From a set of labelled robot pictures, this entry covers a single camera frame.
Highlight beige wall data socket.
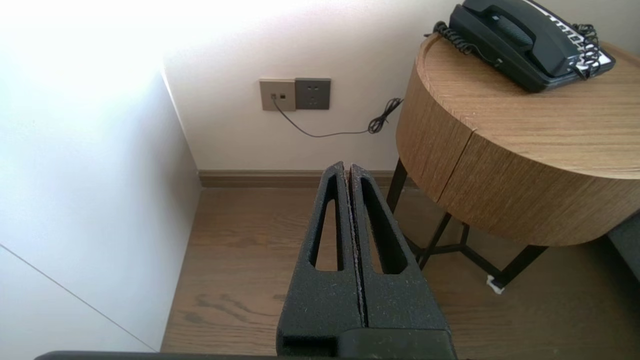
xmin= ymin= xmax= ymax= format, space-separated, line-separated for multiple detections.
xmin=259 ymin=78 xmax=297 ymax=112

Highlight dark grey power socket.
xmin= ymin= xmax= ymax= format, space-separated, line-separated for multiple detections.
xmin=295 ymin=77 xmax=332 ymax=111

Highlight black metal nightstand legs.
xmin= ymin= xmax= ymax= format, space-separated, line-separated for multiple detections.
xmin=386 ymin=159 xmax=549 ymax=290

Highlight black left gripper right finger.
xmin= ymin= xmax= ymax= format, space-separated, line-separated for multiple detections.
xmin=349 ymin=163 xmax=453 ymax=331

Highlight white wardrobe panel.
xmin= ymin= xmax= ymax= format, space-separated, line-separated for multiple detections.
xmin=0 ymin=45 xmax=202 ymax=360

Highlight thin black telephone cable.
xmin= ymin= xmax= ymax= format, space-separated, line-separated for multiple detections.
xmin=271 ymin=95 xmax=404 ymax=138

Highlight black telephone handset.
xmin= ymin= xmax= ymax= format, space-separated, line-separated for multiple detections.
xmin=462 ymin=0 xmax=583 ymax=78

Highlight round wooden nightstand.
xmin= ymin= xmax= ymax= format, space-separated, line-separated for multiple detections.
xmin=395 ymin=32 xmax=640 ymax=203

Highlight brown wooden baseboard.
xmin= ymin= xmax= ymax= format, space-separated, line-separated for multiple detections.
xmin=199 ymin=170 xmax=416 ymax=189

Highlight black and white telephone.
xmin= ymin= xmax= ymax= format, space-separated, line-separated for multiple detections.
xmin=447 ymin=0 xmax=617 ymax=93

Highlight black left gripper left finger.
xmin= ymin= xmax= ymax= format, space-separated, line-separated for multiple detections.
xmin=276 ymin=161 xmax=366 ymax=357

